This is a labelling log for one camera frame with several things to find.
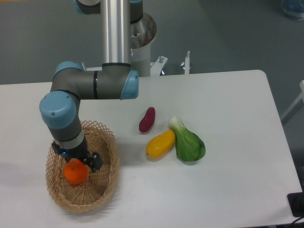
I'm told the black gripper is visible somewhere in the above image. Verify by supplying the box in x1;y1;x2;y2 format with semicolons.
51;140;103;173

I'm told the orange fruit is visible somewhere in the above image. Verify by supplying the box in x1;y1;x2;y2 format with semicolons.
63;160;88;185

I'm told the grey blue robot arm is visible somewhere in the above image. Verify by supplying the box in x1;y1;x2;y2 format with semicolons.
39;0;143;171

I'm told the woven wicker basket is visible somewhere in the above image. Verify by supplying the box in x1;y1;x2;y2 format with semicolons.
46;120;120;213

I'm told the purple sweet potato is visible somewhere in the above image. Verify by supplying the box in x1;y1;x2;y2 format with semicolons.
139;107;156;133

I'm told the yellow mango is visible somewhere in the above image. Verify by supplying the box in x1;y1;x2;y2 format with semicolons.
145;130;175;159

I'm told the green bok choy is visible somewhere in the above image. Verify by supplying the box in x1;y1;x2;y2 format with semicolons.
168;116;206;162

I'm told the black device at edge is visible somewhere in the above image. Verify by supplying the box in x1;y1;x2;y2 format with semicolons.
287;192;304;218

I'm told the blue object top right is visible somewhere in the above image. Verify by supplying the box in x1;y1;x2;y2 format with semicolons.
281;0;304;21

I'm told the white table clamp bracket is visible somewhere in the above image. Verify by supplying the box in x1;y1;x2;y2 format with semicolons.
81;50;191;76

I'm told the white frame at right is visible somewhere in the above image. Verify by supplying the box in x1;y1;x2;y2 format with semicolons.
280;80;304;126

